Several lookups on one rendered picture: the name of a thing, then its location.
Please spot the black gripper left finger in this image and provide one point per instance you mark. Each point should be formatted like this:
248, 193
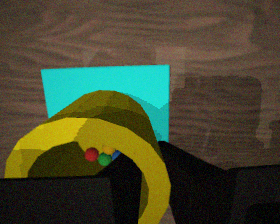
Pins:
112, 196

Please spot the yellow cup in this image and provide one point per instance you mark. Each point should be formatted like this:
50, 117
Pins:
104, 117

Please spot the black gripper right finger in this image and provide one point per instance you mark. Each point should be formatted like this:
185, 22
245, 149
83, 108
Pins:
202, 193

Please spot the yellow marble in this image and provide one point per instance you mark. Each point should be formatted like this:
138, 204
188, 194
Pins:
108, 150

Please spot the red marble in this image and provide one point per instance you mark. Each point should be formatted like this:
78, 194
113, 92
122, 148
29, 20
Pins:
91, 154

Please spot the green marble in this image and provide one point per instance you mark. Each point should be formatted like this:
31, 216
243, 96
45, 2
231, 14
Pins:
104, 159

